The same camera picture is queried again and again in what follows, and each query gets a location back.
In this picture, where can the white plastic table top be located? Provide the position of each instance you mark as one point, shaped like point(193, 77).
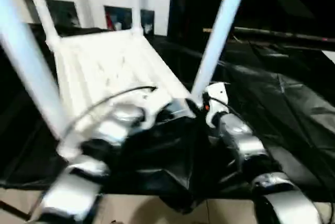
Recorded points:
point(110, 67)

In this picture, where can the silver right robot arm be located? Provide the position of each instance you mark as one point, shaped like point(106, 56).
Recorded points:
point(246, 145)

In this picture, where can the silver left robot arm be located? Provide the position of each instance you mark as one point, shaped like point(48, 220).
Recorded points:
point(110, 130)

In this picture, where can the black plastic mat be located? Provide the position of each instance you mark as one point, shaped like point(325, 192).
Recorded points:
point(293, 109)

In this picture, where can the black metal rod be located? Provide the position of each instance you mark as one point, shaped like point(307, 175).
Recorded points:
point(272, 33)

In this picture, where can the black tripod leg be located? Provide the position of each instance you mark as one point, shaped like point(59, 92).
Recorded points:
point(13, 209)

